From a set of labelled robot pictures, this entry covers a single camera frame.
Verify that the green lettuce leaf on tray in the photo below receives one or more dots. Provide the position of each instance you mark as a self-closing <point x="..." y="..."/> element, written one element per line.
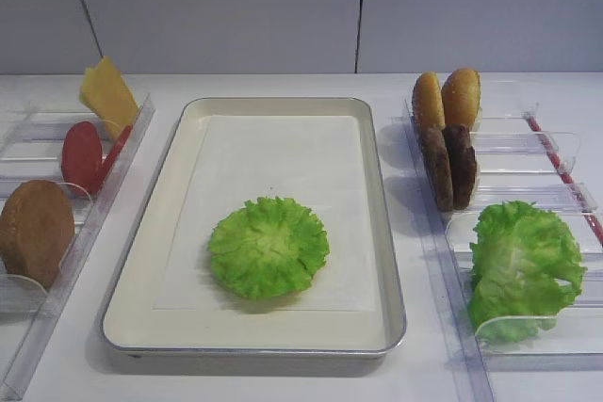
<point x="270" y="247"/>

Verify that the brown meat patty left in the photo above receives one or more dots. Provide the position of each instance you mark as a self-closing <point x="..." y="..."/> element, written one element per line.
<point x="435" y="157"/>

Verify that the brown meat patty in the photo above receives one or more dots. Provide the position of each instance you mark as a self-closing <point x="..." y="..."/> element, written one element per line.
<point x="435" y="157"/>
<point x="462" y="163"/>

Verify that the brown meat patty right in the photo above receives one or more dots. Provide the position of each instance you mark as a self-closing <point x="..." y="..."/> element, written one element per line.
<point x="462" y="163"/>

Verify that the thin red tomato slice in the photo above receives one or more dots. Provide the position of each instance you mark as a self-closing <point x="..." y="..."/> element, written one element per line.
<point x="112" y="156"/>

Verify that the yellow cheese slice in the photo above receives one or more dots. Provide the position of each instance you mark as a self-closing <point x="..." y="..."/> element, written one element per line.
<point x="104" y="91"/>

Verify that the green lettuce leaf in rack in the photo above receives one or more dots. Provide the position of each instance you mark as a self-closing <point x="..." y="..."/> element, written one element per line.
<point x="527" y="267"/>

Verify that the white paper tray liner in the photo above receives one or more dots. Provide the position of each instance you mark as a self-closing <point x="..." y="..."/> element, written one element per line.
<point x="315" y="160"/>

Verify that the golden bun half left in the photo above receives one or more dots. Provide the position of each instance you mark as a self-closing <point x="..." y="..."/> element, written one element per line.
<point x="427" y="102"/>

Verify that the golden bun half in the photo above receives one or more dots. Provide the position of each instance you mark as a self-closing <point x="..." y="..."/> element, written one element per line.
<point x="427" y="102"/>
<point x="461" y="96"/>

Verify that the golden bun half right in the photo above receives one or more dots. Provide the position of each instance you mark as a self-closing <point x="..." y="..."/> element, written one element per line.
<point x="461" y="96"/>

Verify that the clear acrylic rack right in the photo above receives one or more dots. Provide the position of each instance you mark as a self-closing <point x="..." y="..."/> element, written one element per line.
<point x="516" y="161"/>

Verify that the white metal baking tray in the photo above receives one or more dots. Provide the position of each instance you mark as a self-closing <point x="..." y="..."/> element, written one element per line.
<point x="133" y="324"/>

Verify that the brown bun half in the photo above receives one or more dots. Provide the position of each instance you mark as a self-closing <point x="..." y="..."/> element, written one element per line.
<point x="37" y="227"/>

